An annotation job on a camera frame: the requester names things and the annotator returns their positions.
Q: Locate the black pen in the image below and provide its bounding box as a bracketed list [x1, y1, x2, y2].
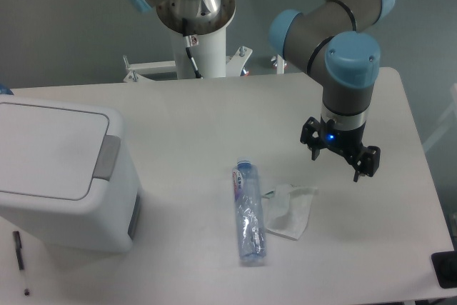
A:
[12, 231, 31, 297]

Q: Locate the black clamp at table corner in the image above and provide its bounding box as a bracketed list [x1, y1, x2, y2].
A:
[431, 251, 456, 289]

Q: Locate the blue object at left edge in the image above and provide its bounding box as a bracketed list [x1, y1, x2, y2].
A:
[0, 84, 14, 95]

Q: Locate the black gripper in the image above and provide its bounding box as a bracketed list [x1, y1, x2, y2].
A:
[300, 117, 381, 182]

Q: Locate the white trash can body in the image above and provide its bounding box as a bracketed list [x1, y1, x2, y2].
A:
[0, 95, 144, 254]

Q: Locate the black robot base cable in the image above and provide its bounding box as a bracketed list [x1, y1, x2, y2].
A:
[181, 17, 204, 80]

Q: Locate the white trash can lid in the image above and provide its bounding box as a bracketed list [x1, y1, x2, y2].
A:
[1, 99, 123, 201]

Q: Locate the clear plastic water bottle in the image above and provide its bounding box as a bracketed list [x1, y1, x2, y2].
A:
[231, 157, 266, 266]

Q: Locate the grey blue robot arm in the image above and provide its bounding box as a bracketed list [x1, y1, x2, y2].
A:
[129, 0, 396, 177]

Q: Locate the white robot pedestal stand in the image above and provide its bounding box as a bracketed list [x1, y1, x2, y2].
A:
[123, 26, 253, 83]

